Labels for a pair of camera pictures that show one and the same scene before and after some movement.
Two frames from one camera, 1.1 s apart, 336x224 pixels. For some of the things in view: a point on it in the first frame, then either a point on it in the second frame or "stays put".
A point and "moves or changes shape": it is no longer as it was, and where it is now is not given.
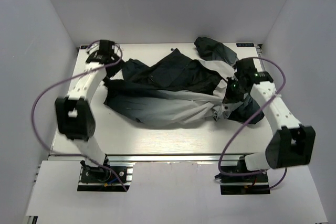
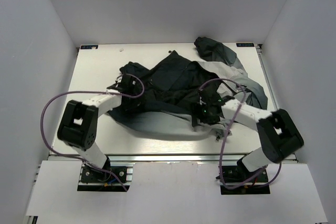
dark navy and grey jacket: x=171 y=90 moves or changes shape
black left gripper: x=118 y=63 to x=136 y=102
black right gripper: x=229 y=98 to x=211 y=120
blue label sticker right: x=244 y=44 stays put
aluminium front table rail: x=113 y=158 stays put
